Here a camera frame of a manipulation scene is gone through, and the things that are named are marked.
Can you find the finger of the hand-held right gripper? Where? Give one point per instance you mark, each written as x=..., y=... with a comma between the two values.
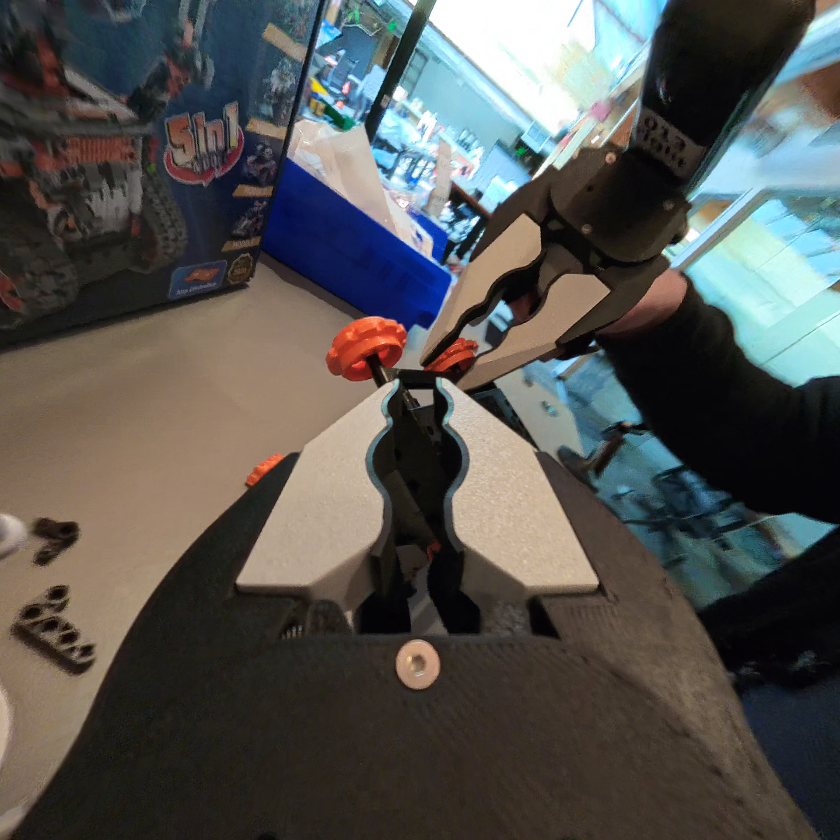
x=551, y=321
x=492, y=269

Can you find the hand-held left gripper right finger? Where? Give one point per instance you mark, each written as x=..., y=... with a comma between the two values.
x=525, y=525

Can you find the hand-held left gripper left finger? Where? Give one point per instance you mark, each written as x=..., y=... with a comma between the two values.
x=315, y=525

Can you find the toy robot model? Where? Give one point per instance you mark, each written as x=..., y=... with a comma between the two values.
x=364, y=348

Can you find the person's right forearm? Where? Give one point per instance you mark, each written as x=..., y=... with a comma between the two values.
x=735, y=407

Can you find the person's right hand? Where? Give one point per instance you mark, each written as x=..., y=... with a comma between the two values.
x=646, y=305

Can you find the orange wedge piece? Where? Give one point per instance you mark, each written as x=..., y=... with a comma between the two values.
x=264, y=469

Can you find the blue plastic bin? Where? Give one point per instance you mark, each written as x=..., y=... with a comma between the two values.
x=348, y=256

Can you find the clear plastic bags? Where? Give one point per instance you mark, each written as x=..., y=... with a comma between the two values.
x=348, y=170

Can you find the black angled piece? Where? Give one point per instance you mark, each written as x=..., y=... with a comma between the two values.
x=56, y=533

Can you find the black short beam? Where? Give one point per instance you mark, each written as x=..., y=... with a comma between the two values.
x=52, y=630

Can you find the robot kit box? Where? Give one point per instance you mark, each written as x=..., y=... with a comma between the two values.
x=131, y=164

